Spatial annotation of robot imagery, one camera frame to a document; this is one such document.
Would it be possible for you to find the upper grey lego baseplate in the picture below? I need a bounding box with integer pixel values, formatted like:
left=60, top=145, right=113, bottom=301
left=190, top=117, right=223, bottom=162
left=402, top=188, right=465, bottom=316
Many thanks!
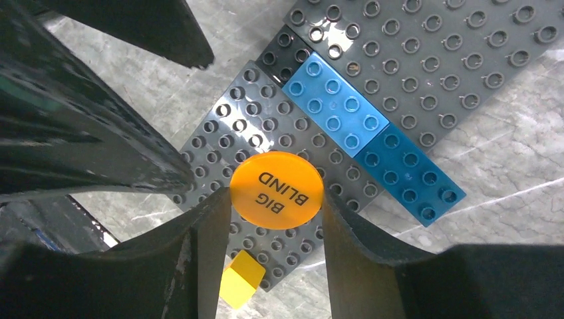
left=284, top=1, right=563, bottom=151

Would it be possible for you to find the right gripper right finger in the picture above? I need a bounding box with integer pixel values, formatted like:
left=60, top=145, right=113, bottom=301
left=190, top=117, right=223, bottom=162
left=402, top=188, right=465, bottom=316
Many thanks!
left=322, top=193, right=563, bottom=318

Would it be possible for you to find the light blue lego brick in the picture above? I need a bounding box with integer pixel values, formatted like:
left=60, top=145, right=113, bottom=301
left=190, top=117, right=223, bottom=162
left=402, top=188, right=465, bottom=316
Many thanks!
left=283, top=53, right=389, bottom=158

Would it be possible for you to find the grey lego baseplate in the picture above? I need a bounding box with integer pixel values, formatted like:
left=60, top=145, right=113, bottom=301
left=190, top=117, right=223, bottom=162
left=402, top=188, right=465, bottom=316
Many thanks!
left=284, top=1, right=563, bottom=151
left=172, top=24, right=384, bottom=292

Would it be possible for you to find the orange big blind button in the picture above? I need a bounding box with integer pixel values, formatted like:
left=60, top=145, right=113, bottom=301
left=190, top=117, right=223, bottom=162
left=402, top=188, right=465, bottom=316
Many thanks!
left=229, top=151, right=325, bottom=230

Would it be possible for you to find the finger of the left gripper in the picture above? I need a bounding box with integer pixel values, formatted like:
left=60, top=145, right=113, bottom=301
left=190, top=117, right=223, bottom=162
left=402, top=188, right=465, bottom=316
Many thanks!
left=35, top=0, right=215, bottom=69

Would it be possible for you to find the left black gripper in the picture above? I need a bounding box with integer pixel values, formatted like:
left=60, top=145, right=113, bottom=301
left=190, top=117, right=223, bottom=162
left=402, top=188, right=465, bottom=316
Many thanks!
left=1, top=1, right=194, bottom=265

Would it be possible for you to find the dark blue lego brick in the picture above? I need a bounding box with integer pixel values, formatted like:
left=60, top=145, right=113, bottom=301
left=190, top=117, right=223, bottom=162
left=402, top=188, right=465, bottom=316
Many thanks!
left=354, top=124, right=466, bottom=227

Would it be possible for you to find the lower grey lego baseplate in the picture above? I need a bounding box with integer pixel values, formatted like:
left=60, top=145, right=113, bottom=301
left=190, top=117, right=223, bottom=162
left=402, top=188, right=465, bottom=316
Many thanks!
left=172, top=24, right=384, bottom=292

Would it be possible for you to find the small yellow lego brick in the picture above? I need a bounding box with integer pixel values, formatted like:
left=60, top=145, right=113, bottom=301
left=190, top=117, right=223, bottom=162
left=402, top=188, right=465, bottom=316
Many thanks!
left=219, top=251, right=266, bottom=309

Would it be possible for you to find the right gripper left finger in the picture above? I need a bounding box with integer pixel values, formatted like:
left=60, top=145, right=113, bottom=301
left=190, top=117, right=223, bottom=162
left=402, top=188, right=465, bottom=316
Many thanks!
left=1, top=187, right=231, bottom=318

